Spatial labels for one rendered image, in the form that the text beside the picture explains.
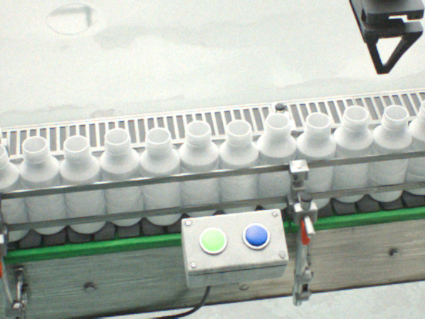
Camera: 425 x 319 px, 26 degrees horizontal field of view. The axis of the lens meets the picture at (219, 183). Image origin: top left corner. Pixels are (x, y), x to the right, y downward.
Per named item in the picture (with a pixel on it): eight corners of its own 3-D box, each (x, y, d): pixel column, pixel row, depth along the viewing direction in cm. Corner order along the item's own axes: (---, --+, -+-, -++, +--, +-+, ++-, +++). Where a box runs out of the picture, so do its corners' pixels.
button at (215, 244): (222, 231, 128) (223, 227, 127) (225, 251, 127) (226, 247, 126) (201, 233, 128) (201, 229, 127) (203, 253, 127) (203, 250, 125)
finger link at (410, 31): (359, 87, 107) (366, 20, 100) (344, 51, 112) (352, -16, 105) (416, 82, 107) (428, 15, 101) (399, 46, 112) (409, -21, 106)
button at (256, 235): (265, 226, 129) (265, 223, 128) (268, 246, 128) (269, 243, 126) (243, 228, 129) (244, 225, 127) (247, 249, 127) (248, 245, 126)
